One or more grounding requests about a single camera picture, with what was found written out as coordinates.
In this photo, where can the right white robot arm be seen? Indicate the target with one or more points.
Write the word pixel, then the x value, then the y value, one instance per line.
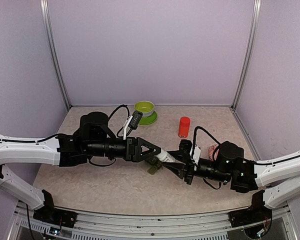
pixel 274 180

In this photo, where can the red patterned oval tin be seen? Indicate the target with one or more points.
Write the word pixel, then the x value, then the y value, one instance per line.
pixel 213 152

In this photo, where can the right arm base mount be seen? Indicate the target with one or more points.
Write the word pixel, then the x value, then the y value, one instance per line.
pixel 247 216

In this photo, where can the aluminium frame post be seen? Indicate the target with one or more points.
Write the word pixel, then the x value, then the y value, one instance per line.
pixel 44 5
pixel 248 53

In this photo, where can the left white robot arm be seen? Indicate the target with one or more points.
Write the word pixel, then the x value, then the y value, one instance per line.
pixel 93 138

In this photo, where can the green saucer plate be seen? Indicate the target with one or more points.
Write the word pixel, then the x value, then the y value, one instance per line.
pixel 149 119

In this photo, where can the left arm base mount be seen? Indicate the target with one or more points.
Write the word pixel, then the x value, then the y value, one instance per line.
pixel 56 216

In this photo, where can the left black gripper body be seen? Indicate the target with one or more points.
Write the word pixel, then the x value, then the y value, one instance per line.
pixel 130 156

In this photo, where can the red pill bottle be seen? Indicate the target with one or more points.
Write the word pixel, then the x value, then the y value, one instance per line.
pixel 184 127

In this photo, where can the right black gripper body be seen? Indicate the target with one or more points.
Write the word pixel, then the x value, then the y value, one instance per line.
pixel 189 171

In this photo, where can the green weekly pill organizer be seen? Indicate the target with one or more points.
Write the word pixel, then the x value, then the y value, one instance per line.
pixel 155 165

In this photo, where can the small white pill bottle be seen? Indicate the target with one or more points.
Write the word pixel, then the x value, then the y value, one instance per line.
pixel 165 157

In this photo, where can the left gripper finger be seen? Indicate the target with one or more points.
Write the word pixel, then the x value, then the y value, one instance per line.
pixel 144 145
pixel 148 157

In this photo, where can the right aluminium frame post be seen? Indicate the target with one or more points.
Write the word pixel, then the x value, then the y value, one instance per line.
pixel 248 53

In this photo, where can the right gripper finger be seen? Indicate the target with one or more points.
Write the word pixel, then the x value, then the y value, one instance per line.
pixel 177 168
pixel 180 155

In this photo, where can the front aluminium rail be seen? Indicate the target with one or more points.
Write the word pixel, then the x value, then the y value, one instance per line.
pixel 103 226

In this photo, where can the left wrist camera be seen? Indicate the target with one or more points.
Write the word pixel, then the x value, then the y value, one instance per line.
pixel 131 123

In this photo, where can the green and white bowl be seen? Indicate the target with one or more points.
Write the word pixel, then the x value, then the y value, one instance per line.
pixel 145 107

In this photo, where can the left aluminium frame post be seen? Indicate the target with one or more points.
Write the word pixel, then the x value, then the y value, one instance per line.
pixel 44 5

